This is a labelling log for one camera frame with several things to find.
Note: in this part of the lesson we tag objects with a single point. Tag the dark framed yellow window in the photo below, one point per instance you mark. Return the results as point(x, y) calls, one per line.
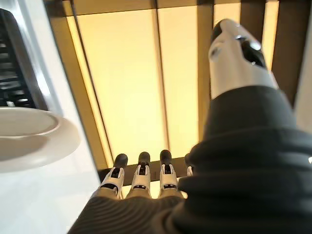
point(126, 73)

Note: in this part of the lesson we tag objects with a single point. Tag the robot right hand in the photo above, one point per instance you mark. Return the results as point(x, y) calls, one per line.
point(219, 195)

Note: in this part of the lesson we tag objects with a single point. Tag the black sink drying rack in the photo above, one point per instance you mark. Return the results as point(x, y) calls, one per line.
point(9, 73)

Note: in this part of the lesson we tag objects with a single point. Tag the cream round plate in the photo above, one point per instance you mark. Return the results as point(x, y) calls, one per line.
point(36, 146)

